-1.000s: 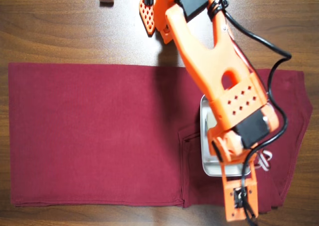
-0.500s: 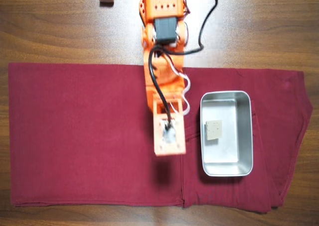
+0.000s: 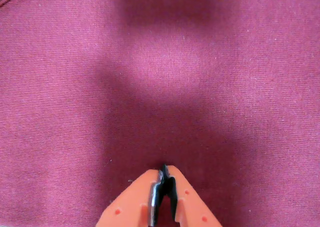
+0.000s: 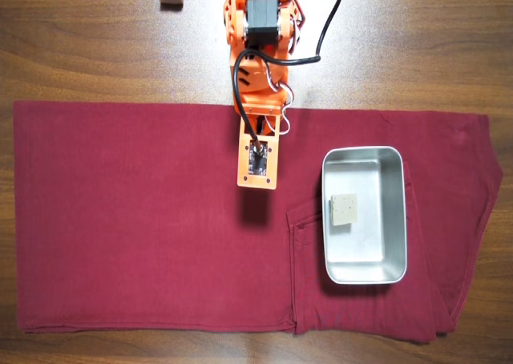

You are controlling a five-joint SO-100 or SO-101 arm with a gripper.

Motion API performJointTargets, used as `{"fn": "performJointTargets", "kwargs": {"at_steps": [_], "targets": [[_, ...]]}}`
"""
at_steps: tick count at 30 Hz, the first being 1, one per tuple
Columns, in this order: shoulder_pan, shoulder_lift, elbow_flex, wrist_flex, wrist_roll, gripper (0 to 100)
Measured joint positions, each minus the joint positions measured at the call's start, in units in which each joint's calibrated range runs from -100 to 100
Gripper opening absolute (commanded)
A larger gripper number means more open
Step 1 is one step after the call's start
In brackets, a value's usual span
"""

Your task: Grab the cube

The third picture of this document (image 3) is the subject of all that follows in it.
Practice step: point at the maroon fabric cloth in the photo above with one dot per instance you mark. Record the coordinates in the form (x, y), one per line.
(160, 87)

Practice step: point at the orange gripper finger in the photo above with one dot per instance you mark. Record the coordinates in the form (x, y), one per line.
(190, 204)
(130, 207)

